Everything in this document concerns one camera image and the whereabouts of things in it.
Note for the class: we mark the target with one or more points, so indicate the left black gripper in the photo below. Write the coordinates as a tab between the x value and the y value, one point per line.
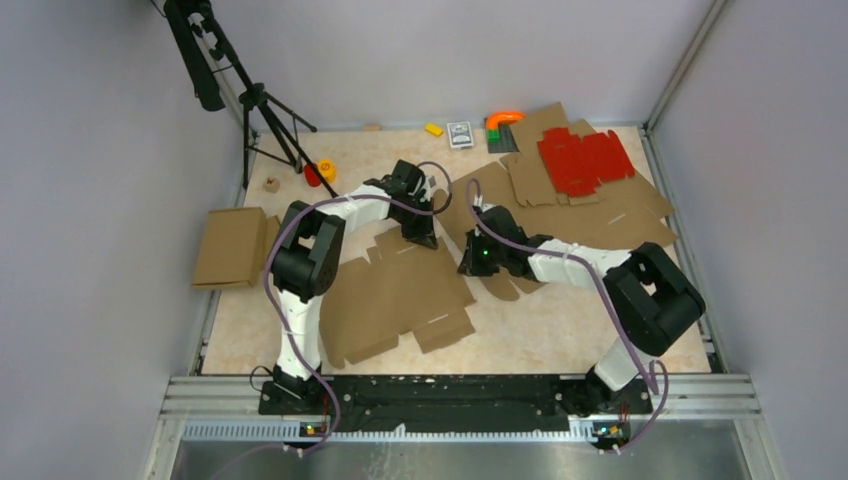
422	234

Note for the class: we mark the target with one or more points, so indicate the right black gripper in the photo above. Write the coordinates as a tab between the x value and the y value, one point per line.
470	264

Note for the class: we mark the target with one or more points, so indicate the brown cardboard box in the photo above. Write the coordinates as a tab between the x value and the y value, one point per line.
398	288
233	248

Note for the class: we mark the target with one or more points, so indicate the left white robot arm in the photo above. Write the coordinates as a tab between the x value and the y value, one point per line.
304	260

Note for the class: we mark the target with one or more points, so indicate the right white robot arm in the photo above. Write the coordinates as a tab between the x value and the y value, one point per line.
649	299

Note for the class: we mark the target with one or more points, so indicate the playing card deck box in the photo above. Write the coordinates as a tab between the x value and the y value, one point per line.
460	135

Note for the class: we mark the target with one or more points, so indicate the folded brown cardboard box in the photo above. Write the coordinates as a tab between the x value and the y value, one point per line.
233	248

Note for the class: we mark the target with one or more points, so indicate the yellow small block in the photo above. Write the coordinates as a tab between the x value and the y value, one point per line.
434	130

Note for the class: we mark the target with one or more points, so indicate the yellow round toy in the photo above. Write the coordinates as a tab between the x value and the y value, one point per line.
328	170

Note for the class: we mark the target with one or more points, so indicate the small brown cardboard blank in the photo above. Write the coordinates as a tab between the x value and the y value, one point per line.
532	185

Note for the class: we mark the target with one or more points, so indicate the orange horseshoe toy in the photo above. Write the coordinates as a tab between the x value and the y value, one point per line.
496	119

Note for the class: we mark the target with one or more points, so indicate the large brown cardboard sheet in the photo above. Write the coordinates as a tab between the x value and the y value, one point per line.
631	211

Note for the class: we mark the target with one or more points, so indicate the red flat cardboard blank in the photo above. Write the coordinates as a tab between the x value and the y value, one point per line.
578	166

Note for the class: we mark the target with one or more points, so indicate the small wooden cube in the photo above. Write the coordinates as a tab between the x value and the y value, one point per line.
271	185

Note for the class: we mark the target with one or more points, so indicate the grey lego base plate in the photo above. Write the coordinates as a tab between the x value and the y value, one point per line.
507	144

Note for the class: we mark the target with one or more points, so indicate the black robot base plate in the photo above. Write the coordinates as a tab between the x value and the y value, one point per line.
454	404

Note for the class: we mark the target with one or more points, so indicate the black camera tripod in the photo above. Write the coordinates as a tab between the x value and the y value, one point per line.
220	80

